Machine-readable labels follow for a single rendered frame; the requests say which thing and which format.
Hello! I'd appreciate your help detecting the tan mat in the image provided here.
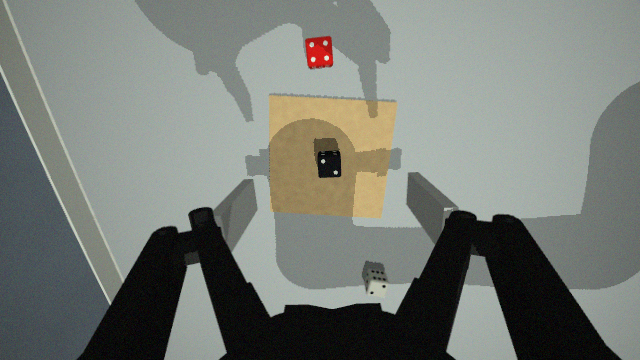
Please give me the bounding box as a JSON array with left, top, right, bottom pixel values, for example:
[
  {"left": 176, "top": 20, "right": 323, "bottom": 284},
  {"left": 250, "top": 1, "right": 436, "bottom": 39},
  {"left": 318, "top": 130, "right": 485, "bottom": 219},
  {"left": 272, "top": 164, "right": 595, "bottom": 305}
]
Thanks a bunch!
[{"left": 269, "top": 95, "right": 398, "bottom": 218}]

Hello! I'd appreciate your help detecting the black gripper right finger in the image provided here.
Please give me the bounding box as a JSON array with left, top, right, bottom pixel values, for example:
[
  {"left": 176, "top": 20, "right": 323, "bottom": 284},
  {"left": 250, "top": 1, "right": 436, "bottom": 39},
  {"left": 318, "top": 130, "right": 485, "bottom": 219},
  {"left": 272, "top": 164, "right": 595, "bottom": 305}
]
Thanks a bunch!
[{"left": 368, "top": 172, "right": 622, "bottom": 360}]

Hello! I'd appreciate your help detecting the red die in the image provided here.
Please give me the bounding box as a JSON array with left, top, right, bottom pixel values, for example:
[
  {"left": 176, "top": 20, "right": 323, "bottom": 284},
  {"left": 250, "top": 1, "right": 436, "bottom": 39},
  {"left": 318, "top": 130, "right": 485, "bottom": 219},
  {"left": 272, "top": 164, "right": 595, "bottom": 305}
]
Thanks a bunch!
[{"left": 305, "top": 36, "right": 333, "bottom": 69}]

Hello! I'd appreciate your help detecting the white die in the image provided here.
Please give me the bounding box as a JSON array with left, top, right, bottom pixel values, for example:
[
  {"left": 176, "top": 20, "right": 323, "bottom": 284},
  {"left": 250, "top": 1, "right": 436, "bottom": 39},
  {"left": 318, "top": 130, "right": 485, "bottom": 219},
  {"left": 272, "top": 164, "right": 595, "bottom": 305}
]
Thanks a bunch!
[{"left": 364, "top": 269, "right": 389, "bottom": 297}]

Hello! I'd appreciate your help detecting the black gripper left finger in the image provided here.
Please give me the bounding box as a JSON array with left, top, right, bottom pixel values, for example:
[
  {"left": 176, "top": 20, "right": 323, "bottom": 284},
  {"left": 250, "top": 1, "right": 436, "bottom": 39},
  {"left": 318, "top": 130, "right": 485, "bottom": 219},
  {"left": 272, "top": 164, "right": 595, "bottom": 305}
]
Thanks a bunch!
[{"left": 77, "top": 179, "right": 298, "bottom": 360}]

